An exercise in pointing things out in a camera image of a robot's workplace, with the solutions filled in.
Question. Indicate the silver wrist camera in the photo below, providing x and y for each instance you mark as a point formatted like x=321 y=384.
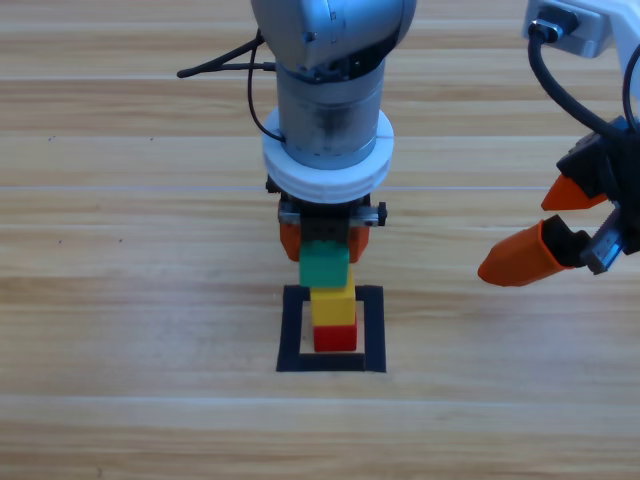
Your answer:
x=592 y=37

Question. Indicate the yellow wooden block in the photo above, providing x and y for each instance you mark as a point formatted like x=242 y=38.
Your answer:
x=332 y=307

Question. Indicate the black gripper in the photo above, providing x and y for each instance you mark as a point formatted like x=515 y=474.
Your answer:
x=325 y=220
x=620 y=175

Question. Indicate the green wooden block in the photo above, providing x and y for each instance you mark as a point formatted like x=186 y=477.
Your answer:
x=322 y=267

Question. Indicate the black tape square outline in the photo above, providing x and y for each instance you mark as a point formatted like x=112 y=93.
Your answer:
x=290 y=345

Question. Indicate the red wooden block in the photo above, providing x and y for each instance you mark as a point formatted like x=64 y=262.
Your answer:
x=335 y=339

